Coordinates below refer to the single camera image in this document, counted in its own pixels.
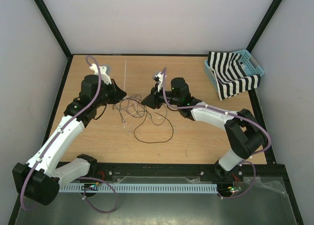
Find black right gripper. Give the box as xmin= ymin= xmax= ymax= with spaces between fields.
xmin=141 ymin=83 xmax=181 ymax=110

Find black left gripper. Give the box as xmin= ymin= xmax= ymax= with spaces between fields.
xmin=94 ymin=79 xmax=126 ymax=108

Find black wire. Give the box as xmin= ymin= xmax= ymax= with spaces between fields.
xmin=112 ymin=94 xmax=174 ymax=144

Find white wire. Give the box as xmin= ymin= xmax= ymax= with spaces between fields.
xmin=120 ymin=99 xmax=194 ymax=134

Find grey wire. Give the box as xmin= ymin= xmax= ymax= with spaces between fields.
xmin=112 ymin=94 xmax=170 ymax=126

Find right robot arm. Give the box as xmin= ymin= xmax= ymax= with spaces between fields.
xmin=141 ymin=77 xmax=270 ymax=180

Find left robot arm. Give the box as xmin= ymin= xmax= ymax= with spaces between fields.
xmin=12 ymin=75 xmax=127 ymax=205

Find black white striped cloth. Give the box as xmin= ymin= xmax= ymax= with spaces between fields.
xmin=207 ymin=52 xmax=261 ymax=101

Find light blue perforated basket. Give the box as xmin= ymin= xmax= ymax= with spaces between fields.
xmin=204 ymin=49 xmax=265 ymax=91

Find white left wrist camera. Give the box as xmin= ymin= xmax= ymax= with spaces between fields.
xmin=89 ymin=63 xmax=112 ymax=84

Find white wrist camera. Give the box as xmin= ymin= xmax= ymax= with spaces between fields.
xmin=89 ymin=63 xmax=112 ymax=84
xmin=153 ymin=72 xmax=166 ymax=93

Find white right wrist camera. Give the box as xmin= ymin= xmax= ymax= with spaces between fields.
xmin=153 ymin=72 xmax=166 ymax=93

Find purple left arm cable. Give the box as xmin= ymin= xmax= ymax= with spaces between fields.
xmin=20 ymin=55 xmax=119 ymax=215

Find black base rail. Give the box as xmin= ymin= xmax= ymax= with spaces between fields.
xmin=96 ymin=163 xmax=243 ymax=183

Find light blue slotted cable duct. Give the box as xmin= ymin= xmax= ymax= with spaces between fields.
xmin=60 ymin=183 xmax=217 ymax=194

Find black cage frame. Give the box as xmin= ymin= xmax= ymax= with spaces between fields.
xmin=0 ymin=0 xmax=314 ymax=225

